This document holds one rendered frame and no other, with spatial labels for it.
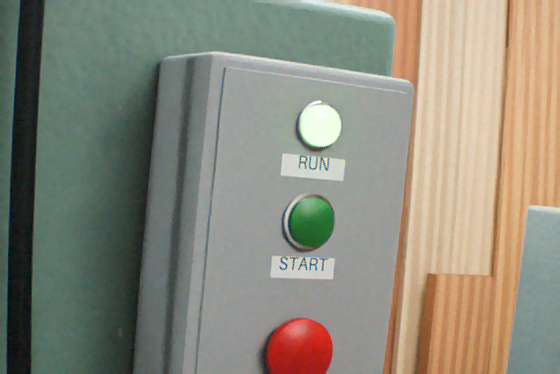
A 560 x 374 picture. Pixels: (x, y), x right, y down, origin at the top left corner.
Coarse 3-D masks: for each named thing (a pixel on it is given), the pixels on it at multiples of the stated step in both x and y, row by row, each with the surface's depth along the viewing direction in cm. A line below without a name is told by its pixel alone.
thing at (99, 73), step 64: (0, 0) 40; (64, 0) 41; (128, 0) 42; (192, 0) 44; (256, 0) 45; (320, 0) 47; (0, 64) 40; (64, 64) 42; (128, 64) 43; (320, 64) 47; (384, 64) 49; (0, 128) 41; (64, 128) 42; (128, 128) 43; (0, 192) 41; (64, 192) 42; (128, 192) 44; (0, 256) 41; (64, 256) 43; (128, 256) 44; (0, 320) 42; (64, 320) 43; (128, 320) 44
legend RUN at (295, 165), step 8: (288, 160) 40; (296, 160) 40; (304, 160) 40; (312, 160) 41; (320, 160) 41; (328, 160) 41; (336, 160) 41; (344, 160) 41; (288, 168) 40; (296, 168) 40; (304, 168) 40; (312, 168) 41; (320, 168) 41; (328, 168) 41; (336, 168) 41; (296, 176) 40; (304, 176) 40; (312, 176) 41; (320, 176) 41; (328, 176) 41; (336, 176) 41
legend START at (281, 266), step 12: (276, 264) 40; (288, 264) 41; (300, 264) 41; (312, 264) 41; (324, 264) 41; (276, 276) 40; (288, 276) 41; (300, 276) 41; (312, 276) 41; (324, 276) 41
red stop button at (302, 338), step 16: (288, 320) 41; (304, 320) 40; (272, 336) 40; (288, 336) 40; (304, 336) 40; (320, 336) 41; (272, 352) 40; (288, 352) 40; (304, 352) 40; (320, 352) 41; (272, 368) 40; (288, 368) 40; (304, 368) 40; (320, 368) 41
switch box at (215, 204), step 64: (192, 64) 40; (256, 64) 39; (192, 128) 39; (256, 128) 39; (384, 128) 42; (192, 192) 39; (256, 192) 40; (320, 192) 41; (384, 192) 42; (192, 256) 39; (256, 256) 40; (320, 256) 41; (384, 256) 43; (192, 320) 39; (256, 320) 40; (320, 320) 42; (384, 320) 43
